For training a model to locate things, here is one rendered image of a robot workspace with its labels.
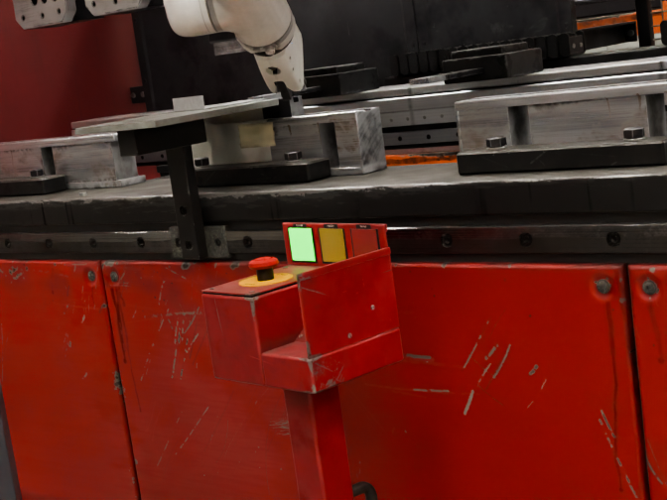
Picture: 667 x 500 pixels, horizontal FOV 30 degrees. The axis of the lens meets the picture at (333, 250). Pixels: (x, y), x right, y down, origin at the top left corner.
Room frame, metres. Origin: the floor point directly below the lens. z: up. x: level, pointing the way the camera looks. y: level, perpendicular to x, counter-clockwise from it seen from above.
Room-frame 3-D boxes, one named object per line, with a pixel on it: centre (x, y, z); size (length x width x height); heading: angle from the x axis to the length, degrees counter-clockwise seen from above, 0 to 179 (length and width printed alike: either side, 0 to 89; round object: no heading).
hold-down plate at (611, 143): (1.60, -0.31, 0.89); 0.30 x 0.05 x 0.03; 49
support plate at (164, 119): (1.92, 0.21, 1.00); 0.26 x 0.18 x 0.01; 139
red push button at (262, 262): (1.61, 0.09, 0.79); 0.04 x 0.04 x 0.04
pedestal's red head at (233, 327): (1.58, 0.05, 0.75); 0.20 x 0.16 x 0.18; 42
